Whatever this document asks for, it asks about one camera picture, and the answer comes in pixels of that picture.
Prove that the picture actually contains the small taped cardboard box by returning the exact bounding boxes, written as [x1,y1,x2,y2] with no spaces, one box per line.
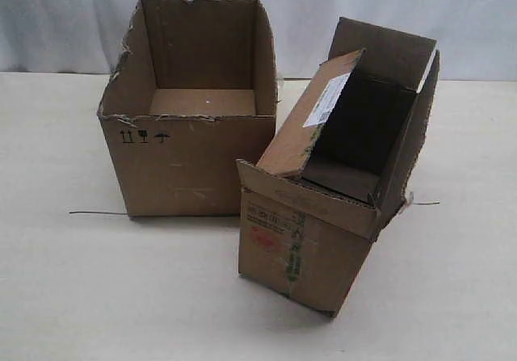
[237,17,440,317]

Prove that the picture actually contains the large open cardboard box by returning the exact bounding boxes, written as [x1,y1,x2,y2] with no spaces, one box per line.
[97,0,278,217]

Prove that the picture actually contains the thin dark line marker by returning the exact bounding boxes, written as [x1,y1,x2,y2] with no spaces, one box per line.
[68,201,441,217]

